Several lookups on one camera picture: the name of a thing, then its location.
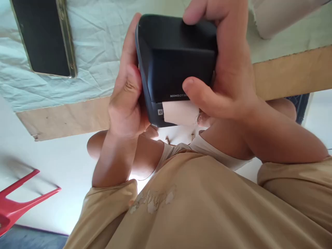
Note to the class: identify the blue mat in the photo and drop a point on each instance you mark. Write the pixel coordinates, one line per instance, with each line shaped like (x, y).
(28, 238)

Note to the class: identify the pale beige cloth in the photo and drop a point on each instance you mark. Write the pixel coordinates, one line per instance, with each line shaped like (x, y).
(280, 15)

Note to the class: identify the black label printer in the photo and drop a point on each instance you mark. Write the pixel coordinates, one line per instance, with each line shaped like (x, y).
(179, 62)

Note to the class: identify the red plastic chair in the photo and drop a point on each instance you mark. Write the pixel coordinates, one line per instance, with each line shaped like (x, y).
(15, 205)

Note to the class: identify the person's body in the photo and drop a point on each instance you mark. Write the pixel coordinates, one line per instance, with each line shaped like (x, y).
(207, 207)

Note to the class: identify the black smartphone with gold case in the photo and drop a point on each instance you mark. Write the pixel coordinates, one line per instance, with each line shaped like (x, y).
(42, 36)

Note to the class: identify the dark blue patterned cloth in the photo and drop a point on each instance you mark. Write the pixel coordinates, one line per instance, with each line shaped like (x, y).
(302, 106)

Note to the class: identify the wooden table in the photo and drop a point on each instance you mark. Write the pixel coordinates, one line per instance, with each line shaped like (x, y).
(72, 116)

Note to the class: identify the light green cloth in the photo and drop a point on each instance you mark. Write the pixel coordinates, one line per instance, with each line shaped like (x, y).
(98, 46)

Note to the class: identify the person's left hand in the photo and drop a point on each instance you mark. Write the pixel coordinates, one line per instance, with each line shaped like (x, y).
(125, 103)

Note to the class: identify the person's right hand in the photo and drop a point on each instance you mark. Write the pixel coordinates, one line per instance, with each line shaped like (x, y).
(233, 77)

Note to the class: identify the pale pink label strip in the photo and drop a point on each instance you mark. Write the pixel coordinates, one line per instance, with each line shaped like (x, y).
(179, 111)

